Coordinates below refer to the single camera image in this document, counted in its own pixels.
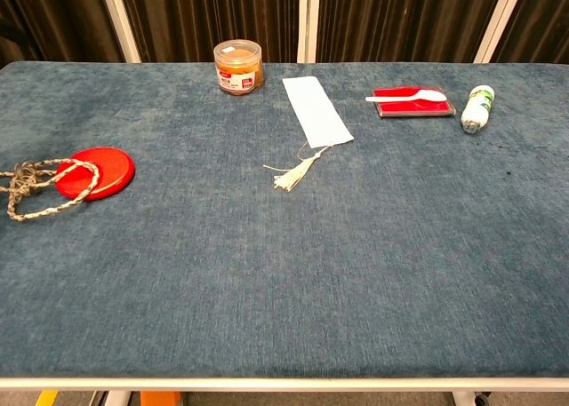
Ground red disc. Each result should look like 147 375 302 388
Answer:
55 146 136 203

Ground braided twine rope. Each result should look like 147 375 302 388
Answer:
0 157 100 223

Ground blue textured table cloth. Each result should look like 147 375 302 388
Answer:
0 60 569 379

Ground white bookmark with tassel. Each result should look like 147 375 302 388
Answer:
262 76 356 191

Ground clear jar with orange contents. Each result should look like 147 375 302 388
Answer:
213 39 265 96

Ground red rectangular tray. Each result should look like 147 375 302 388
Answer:
372 86 458 120

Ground white plastic spoon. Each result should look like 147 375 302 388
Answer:
365 89 448 104

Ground dark brown curtain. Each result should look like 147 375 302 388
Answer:
0 0 569 69

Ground small white green bottle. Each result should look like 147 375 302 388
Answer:
461 84 496 135

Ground orange object under table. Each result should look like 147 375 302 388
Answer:
140 391 182 406

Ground white partition frame post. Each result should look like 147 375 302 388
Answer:
296 0 322 64
97 0 142 64
473 0 529 65

